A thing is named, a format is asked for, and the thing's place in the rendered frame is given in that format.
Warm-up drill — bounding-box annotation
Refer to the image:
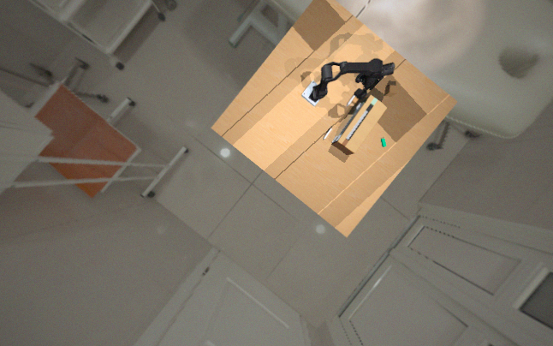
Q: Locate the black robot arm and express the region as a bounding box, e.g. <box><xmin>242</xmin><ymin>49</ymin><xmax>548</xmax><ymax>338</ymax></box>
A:
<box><xmin>309</xmin><ymin>58</ymin><xmax>395</xmax><ymax>103</ymax></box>

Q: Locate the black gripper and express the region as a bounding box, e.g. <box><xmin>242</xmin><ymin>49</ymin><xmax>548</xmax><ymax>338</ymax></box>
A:
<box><xmin>354</xmin><ymin>76</ymin><xmax>383</xmax><ymax>99</ymax></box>

